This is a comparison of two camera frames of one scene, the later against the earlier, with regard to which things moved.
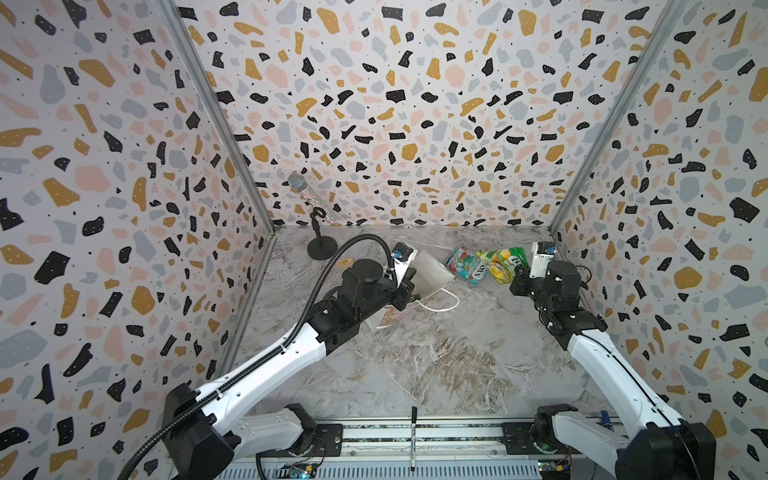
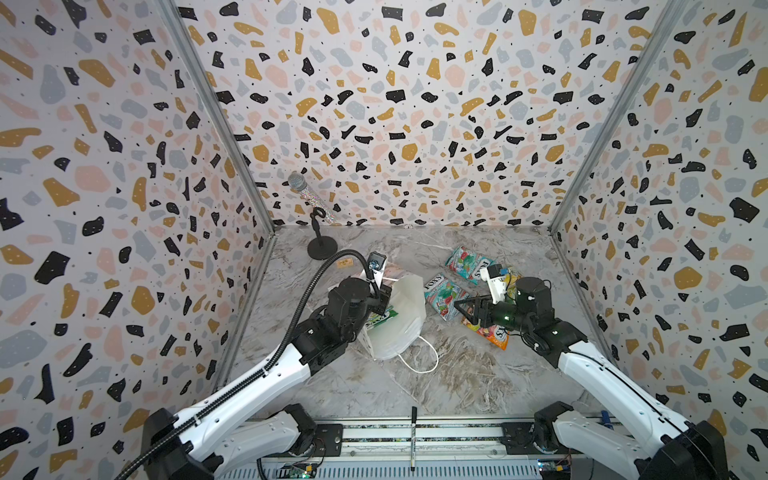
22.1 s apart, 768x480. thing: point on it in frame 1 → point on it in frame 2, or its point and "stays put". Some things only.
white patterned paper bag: [430, 274] → [391, 336]
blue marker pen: [607, 421] stays put
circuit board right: [554, 469] stays put
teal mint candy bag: [467, 263] stays put
